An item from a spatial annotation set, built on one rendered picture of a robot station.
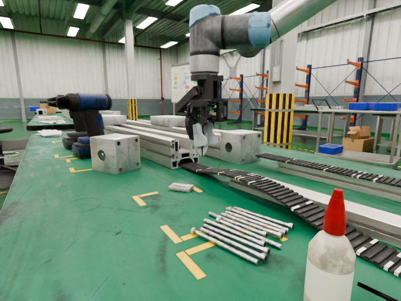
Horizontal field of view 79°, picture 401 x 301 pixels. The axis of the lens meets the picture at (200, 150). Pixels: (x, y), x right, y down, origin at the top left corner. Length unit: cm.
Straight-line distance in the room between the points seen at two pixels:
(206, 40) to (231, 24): 7
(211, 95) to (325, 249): 44
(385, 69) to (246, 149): 806
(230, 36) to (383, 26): 840
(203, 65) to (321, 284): 50
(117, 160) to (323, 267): 55
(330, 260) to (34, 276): 30
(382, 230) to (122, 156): 57
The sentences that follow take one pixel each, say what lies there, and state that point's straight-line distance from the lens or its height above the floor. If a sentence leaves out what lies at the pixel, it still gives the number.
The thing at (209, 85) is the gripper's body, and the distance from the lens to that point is 60.
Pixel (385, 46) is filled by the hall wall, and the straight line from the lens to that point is 879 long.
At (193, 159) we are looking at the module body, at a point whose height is 80.
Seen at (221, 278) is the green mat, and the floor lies 78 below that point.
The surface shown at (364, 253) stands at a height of 78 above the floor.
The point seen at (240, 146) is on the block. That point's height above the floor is 84.
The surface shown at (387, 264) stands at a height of 79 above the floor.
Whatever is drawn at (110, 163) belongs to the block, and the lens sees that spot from 69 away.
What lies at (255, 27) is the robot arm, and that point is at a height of 113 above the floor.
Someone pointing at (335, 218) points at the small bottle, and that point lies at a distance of 24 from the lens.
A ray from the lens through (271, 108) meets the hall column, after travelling 412.
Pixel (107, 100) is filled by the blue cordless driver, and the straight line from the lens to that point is 94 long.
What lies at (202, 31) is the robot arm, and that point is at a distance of 63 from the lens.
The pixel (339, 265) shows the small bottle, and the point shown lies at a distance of 25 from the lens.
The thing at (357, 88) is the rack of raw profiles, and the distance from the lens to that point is 848.
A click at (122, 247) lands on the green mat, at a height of 78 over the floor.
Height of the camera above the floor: 97
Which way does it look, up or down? 11 degrees down
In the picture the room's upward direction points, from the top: straight up
